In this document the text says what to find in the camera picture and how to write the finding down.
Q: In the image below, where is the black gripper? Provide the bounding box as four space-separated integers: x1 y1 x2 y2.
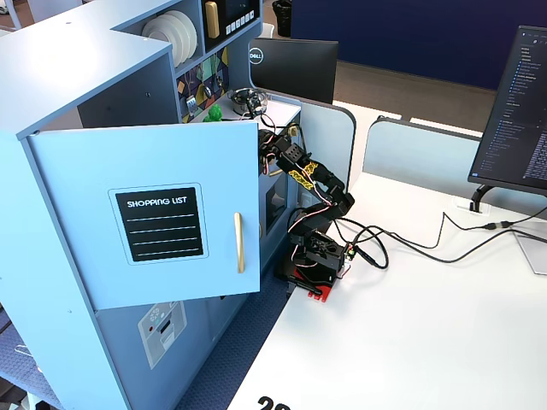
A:
257 129 284 167

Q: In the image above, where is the blue shopping list cabinet door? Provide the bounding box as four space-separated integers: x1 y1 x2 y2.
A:
26 119 262 312

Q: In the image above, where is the blue toy kitchen cabinet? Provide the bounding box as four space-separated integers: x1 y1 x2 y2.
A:
0 0 303 410

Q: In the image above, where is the gray metal pot with lid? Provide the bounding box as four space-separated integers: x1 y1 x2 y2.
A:
226 87 269 116

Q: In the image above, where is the gray-blue desk divider panel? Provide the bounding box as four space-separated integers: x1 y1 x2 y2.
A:
362 114 485 196
264 87 358 202

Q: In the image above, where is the black Dell monitor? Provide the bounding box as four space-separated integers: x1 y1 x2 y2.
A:
248 36 339 105

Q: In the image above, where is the black trash bin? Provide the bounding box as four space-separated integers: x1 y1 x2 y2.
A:
272 0 294 38

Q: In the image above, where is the white toy plate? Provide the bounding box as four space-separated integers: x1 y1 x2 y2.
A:
140 15 177 67
154 11 191 65
169 9 198 59

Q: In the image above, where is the black toy microwave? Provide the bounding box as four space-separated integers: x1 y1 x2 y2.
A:
200 0 262 55

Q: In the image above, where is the red table clamp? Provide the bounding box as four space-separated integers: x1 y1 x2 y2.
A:
305 284 334 303

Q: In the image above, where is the black monitor with lit screen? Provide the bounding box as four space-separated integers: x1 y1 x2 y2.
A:
468 24 547 192

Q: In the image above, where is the gold cabinet door handle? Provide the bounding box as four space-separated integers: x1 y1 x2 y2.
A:
232 212 246 274

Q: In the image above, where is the gold microwave handle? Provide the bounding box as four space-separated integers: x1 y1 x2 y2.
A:
203 0 221 38

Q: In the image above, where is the black cable with inline connector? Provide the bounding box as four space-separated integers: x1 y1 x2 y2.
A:
337 212 547 249

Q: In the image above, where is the long black cable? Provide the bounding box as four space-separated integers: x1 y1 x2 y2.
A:
348 225 547 271

